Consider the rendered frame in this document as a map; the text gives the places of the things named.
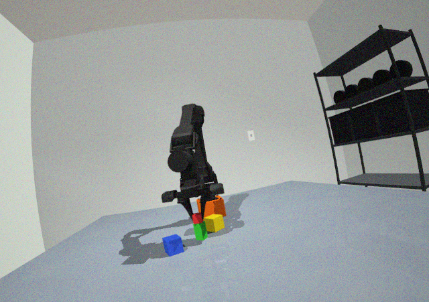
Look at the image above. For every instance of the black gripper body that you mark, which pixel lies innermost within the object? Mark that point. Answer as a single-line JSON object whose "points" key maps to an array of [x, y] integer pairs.
{"points": [[214, 189]]}

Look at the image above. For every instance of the blue block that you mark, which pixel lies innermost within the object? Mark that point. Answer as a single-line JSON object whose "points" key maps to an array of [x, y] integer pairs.
{"points": [[173, 245]]}

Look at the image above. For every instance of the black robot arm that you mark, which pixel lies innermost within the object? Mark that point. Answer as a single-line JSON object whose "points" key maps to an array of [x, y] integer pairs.
{"points": [[185, 138]]}

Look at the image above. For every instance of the yellow block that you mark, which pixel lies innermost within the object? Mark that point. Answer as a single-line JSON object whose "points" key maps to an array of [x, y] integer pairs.
{"points": [[214, 222]]}

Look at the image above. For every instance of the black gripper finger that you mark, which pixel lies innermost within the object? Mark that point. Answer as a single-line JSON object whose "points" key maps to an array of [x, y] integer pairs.
{"points": [[203, 202], [187, 205]]}

